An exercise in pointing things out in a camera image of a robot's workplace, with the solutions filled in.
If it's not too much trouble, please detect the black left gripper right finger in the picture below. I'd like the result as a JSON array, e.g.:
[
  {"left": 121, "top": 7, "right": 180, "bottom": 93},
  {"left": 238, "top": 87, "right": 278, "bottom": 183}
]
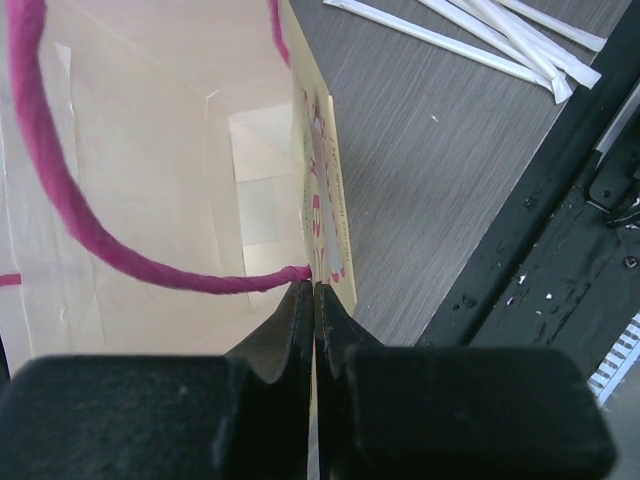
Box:
[{"left": 314, "top": 283, "right": 382, "bottom": 479}]

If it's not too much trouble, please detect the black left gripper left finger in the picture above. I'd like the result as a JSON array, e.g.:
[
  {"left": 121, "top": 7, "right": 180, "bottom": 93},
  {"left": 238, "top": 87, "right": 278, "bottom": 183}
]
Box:
[{"left": 225, "top": 281, "right": 314, "bottom": 479}]

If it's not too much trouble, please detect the pink paper gift bag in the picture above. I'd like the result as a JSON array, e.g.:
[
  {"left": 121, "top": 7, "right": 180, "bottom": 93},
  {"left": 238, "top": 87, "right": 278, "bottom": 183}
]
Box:
[{"left": 1, "top": 1, "right": 357, "bottom": 372}]

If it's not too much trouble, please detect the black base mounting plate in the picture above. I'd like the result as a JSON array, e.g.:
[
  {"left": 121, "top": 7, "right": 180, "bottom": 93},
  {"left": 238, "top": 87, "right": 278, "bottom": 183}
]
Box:
[{"left": 414, "top": 0, "right": 640, "bottom": 351}]

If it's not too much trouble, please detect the white wrapped straw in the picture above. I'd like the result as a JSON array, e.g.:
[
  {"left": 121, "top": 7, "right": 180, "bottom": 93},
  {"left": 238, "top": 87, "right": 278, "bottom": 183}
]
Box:
[
  {"left": 420, "top": 0, "right": 569, "bottom": 87},
  {"left": 324, "top": 1, "right": 573, "bottom": 104},
  {"left": 449, "top": 0, "right": 603, "bottom": 90},
  {"left": 498, "top": 0, "right": 607, "bottom": 52}
]

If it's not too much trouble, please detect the perforated metal rail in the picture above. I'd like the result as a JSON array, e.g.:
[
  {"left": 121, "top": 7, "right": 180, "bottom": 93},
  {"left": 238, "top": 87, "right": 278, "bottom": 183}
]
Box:
[{"left": 588, "top": 314, "right": 640, "bottom": 406}]

